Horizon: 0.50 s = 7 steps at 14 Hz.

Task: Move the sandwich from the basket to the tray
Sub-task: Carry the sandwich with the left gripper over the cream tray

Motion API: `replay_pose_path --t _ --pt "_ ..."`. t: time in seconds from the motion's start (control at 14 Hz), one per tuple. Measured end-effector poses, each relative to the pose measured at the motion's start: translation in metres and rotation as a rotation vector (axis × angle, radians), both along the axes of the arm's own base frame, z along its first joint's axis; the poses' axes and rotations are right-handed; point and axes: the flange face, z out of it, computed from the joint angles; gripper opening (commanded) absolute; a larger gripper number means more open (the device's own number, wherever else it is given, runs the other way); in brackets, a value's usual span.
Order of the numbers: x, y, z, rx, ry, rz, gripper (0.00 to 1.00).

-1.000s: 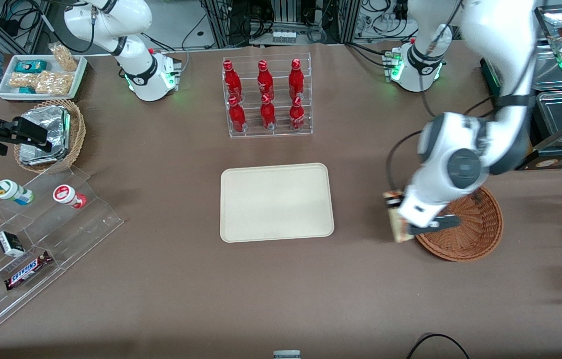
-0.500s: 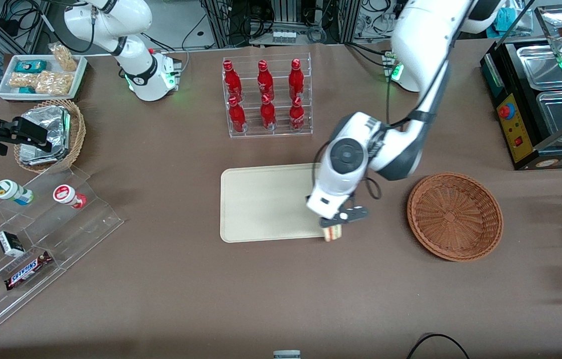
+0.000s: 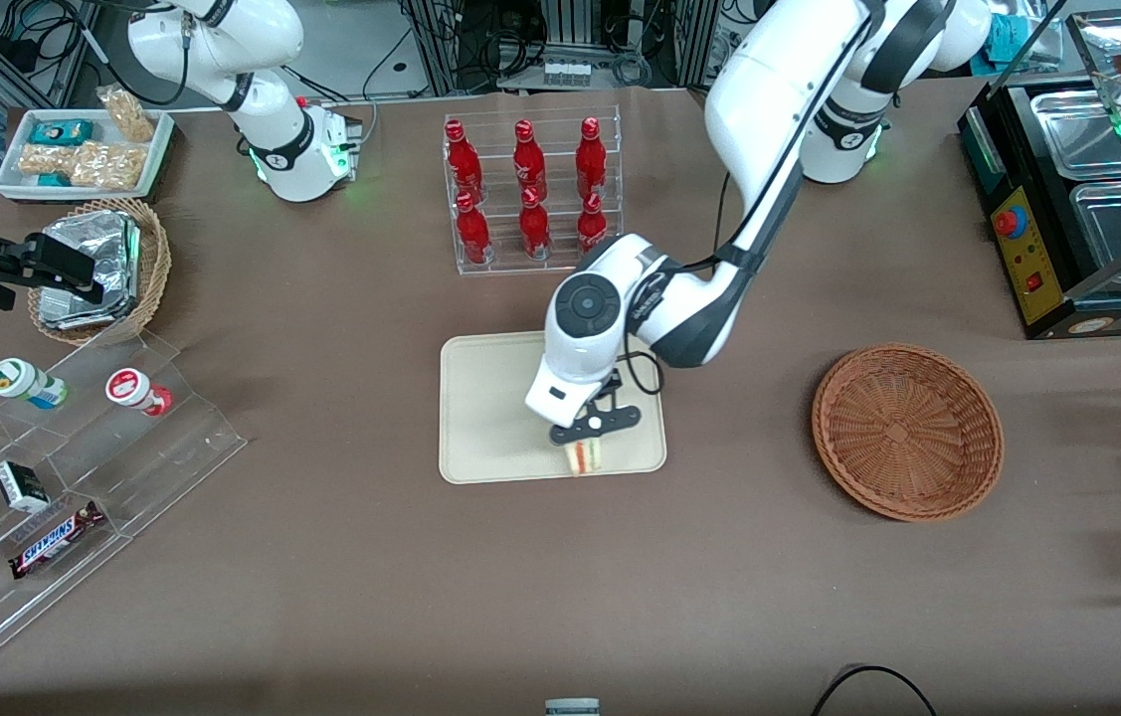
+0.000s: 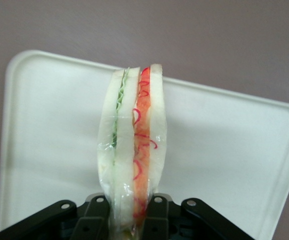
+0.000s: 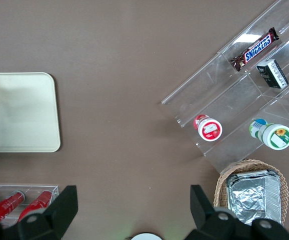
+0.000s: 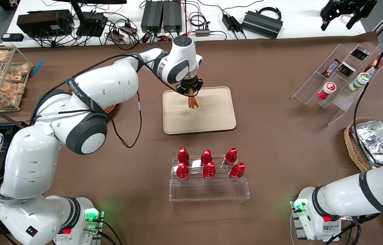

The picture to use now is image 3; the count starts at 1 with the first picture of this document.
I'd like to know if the beige plastic tray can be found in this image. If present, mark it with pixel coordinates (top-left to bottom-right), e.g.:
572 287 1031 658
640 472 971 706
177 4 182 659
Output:
438 324 668 485

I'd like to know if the small tan wicker basket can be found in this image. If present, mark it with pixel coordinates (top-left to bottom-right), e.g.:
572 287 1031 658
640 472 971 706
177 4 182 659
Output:
27 197 172 347

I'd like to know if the white rectangular snack tray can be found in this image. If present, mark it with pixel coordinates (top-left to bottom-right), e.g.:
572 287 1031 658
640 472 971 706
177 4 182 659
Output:
0 107 175 203

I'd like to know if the large brown wicker basket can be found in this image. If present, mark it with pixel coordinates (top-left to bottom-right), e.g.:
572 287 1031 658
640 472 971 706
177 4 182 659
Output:
812 343 1005 523

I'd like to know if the foil wrapped food pack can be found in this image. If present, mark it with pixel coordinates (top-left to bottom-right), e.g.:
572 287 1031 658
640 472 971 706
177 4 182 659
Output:
37 283 139 332
41 211 141 299

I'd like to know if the clear bag of crackers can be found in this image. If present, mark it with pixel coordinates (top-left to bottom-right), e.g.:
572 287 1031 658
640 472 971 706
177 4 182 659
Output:
71 140 146 192
17 144 80 179
96 86 156 143

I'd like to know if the green lid yogurt cup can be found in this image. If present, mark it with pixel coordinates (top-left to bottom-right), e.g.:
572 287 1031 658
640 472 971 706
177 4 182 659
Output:
0 358 69 411

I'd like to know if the clear acrylic bottle rack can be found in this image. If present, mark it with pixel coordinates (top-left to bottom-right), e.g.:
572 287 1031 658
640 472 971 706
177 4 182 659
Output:
443 104 625 277

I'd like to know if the red lid yogurt cup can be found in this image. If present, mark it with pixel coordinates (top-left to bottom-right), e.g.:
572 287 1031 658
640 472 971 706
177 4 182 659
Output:
105 368 175 418

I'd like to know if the red cola bottle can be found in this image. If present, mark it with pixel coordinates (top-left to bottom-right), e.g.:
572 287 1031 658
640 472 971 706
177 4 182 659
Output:
445 119 485 205
456 192 493 266
575 117 610 200
577 192 611 256
518 187 553 262
512 119 549 200

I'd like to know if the small black white carton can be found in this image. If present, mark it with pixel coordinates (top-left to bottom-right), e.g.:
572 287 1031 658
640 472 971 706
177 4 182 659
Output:
0 460 52 515

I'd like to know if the clear acrylic stepped shelf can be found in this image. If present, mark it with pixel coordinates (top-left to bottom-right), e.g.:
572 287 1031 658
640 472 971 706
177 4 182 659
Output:
0 328 249 677

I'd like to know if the snickers chocolate bar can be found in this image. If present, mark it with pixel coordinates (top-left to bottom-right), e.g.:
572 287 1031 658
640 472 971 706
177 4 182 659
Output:
8 500 107 581

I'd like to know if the black food warmer cabinet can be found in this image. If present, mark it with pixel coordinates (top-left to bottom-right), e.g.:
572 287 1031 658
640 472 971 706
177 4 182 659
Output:
958 10 1121 341

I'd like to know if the teal plastic bag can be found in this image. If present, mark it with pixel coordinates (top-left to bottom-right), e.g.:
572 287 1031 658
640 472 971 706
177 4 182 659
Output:
988 16 1030 63

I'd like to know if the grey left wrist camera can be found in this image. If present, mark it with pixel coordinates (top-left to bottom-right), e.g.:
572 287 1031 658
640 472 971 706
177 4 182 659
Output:
548 403 643 446

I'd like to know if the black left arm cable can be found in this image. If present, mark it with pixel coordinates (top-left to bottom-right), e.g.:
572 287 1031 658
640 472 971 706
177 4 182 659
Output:
623 0 884 395

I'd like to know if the black looped floor cable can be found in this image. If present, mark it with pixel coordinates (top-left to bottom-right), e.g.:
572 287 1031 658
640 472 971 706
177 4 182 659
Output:
811 664 937 716

